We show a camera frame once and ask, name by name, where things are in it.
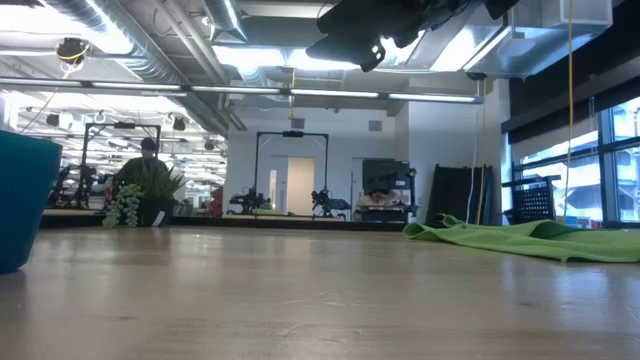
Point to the white door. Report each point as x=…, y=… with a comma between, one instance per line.
x=300, y=185

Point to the person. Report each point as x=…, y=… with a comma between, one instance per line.
x=380, y=198
x=145, y=165

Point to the potted artificial green plant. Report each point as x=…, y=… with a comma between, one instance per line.
x=150, y=195

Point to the green microfiber towel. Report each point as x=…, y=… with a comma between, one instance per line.
x=525, y=240

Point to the silver rectangular air duct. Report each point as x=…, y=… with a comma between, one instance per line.
x=525, y=45

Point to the silver spiral air duct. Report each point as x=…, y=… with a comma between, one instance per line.
x=150, y=60

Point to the teal plastic bin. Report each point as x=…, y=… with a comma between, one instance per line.
x=22, y=200

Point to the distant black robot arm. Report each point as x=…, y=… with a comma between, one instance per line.
x=249, y=201
x=327, y=200

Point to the black leaning panel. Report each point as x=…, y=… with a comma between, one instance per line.
x=452, y=192

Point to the black metal table frame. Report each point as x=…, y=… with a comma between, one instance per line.
x=250, y=222

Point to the black monitor on stand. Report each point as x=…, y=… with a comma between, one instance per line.
x=385, y=172

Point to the long ceiling light bar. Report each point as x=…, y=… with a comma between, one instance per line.
x=235, y=90

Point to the black perforated cart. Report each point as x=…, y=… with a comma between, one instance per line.
x=532, y=202

